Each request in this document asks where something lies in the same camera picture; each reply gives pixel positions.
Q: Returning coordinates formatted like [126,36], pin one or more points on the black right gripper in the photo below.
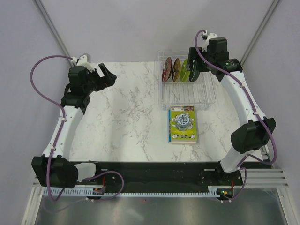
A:
[192,55]

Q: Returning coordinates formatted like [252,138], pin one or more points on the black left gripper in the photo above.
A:
[108,78]

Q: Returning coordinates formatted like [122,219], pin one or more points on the red floral plate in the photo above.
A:
[167,70]

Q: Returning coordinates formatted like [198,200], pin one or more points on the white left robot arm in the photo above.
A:
[53,167]

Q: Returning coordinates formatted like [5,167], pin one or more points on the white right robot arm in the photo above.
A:
[255,128]

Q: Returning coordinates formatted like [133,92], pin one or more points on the dark green plate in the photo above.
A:
[194,76]

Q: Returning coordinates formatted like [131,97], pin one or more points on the lime green plate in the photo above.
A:
[184,73]

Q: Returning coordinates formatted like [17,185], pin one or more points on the yellow brown patterned plate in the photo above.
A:
[176,70]

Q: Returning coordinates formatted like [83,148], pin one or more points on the green cover book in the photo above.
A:
[182,125]

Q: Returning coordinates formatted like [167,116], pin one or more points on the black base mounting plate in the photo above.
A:
[162,176]

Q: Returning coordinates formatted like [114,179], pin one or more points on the white wire dish rack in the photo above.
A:
[178,86]

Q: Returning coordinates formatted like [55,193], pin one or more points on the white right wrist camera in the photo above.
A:
[207,37]

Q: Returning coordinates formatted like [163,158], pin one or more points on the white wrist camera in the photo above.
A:
[83,60]
[207,37]

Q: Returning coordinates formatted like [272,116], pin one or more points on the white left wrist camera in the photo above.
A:
[83,60]

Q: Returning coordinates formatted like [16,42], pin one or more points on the white slotted cable duct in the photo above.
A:
[85,191]

